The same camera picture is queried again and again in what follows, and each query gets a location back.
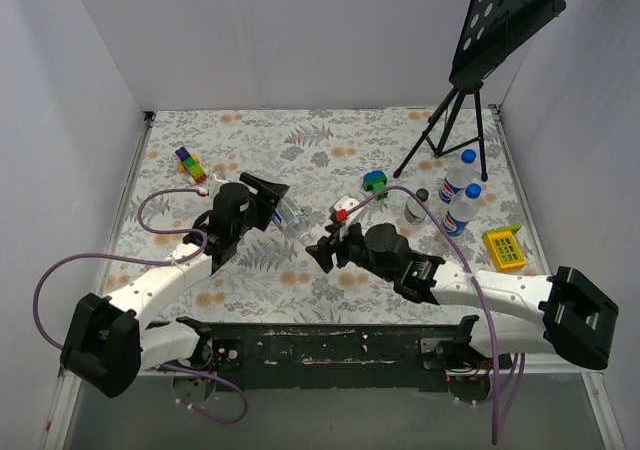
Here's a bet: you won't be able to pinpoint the floral table cloth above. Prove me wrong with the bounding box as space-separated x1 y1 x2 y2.
115 107 548 324

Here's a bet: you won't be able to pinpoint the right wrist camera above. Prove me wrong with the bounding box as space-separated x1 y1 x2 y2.
330 195 362 240

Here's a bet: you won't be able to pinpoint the black music stand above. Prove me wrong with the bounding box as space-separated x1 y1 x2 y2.
393 0 566 181

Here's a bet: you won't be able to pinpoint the black base beam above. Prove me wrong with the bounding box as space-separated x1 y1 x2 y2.
190 323 490 400

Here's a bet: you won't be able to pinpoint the multicolour toy brick stack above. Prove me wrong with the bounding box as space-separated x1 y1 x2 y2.
174 147 207 185

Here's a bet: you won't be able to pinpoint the yellow green toy brick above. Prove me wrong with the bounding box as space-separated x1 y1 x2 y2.
482 224 526 273

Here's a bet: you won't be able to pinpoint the clear bottle black label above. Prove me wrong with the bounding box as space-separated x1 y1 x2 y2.
404 196 428 225

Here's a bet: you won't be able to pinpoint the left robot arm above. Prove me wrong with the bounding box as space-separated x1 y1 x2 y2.
60 173 289 398

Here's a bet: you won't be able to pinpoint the black bottle cap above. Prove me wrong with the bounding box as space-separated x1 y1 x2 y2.
416 188 429 202

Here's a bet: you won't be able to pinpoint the clear bottle silver label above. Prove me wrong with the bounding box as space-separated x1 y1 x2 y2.
271 196 315 246

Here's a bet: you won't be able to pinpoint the blue bottle cap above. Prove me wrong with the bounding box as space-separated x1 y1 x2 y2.
461 149 476 164
465 183 482 199

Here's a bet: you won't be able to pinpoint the green blue toy bricks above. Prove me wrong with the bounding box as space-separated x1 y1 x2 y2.
362 170 388 201

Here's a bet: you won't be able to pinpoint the Pepsi plastic bottle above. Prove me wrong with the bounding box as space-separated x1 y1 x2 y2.
438 156 476 204

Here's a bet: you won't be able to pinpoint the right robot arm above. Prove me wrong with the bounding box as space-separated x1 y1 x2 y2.
306 223 619 370

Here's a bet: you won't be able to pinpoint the blue label bottle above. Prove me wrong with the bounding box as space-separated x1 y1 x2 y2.
441 188 480 237

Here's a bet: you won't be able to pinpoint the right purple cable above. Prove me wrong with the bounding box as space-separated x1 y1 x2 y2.
344 185 527 445

